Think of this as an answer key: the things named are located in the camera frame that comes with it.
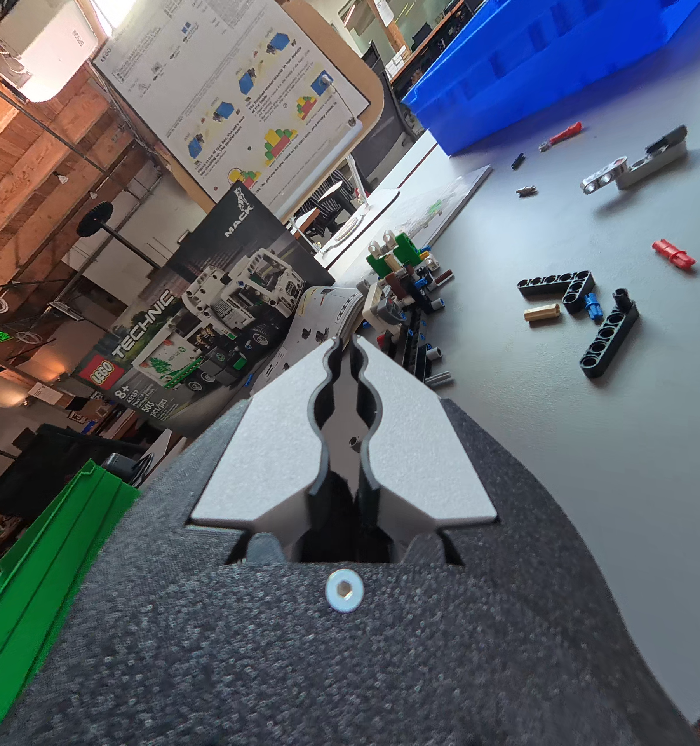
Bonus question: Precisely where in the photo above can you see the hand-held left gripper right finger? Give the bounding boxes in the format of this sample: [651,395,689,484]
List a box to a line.
[350,334,498,563]

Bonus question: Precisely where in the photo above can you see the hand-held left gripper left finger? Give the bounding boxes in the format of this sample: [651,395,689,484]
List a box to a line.
[188,337,344,563]

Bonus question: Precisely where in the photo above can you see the partly built lego model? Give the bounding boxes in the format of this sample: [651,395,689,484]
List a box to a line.
[341,229,454,452]

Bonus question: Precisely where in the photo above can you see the lego set box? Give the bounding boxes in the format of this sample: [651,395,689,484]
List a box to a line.
[70,180,336,435]

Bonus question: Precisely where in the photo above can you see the black straight lego beam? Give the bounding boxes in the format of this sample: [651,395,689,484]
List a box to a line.
[579,287,640,380]

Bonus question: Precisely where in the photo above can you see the black angled lego beam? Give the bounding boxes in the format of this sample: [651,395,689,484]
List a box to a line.
[516,270,597,315]

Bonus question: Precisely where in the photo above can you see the red lego axle pin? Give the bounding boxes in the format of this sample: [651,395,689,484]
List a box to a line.
[538,121,584,153]

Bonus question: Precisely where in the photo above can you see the grey lego beam assembly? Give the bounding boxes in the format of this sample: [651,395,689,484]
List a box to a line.
[580,124,689,195]

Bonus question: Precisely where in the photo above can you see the open instruction booklet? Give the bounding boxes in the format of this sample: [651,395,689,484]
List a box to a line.
[257,284,365,403]

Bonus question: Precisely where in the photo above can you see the dark equipment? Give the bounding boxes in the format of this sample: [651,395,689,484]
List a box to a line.
[0,422,153,516]

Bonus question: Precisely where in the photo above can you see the green plastic bin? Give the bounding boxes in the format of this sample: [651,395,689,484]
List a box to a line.
[0,458,141,709]

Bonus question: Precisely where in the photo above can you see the striped office chair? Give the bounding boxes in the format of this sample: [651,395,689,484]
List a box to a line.
[294,178,357,237]

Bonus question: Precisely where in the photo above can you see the flat closed booklet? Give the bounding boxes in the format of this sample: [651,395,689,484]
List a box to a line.
[333,164,493,275]

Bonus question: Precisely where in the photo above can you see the white board stand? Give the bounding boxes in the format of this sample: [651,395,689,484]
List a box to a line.
[318,154,399,251]

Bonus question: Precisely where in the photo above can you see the black disc lamp on pole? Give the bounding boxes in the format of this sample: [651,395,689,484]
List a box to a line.
[76,201,182,263]

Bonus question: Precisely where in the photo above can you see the wooden background desk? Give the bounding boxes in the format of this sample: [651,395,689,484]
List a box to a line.
[385,0,473,82]

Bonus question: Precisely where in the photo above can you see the blue plastic bin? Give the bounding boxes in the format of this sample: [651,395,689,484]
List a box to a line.
[401,0,700,157]

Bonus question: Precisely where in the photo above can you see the instruction poster on stand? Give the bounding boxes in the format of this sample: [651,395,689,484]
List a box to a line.
[91,0,386,225]

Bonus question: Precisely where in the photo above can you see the white projector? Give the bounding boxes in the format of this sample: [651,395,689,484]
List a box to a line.
[0,0,100,105]

